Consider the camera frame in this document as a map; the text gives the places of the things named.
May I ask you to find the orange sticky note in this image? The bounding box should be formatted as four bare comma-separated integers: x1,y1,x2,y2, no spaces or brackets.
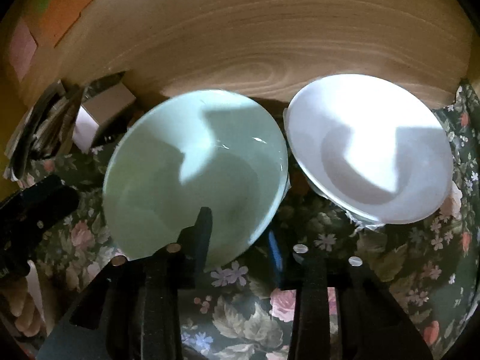
39,0,92,47

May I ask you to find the floral green tablecloth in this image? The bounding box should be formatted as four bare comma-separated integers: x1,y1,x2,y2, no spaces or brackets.
18,82,480,360

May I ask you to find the pink sticky note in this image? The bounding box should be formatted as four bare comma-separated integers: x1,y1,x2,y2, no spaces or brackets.
8,18,38,82

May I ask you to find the mint green bowl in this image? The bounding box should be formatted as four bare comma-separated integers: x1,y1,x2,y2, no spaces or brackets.
103,89,288,269

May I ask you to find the small white box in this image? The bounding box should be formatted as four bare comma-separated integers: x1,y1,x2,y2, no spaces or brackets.
72,83,136,153

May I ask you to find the person left hand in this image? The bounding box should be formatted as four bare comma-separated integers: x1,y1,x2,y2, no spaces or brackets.
1,277,42,337

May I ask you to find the stack of white papers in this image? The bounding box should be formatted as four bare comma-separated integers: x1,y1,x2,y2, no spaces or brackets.
3,80,84,182

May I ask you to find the white bowl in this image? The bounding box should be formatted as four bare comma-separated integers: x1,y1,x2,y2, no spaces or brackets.
284,74,453,224

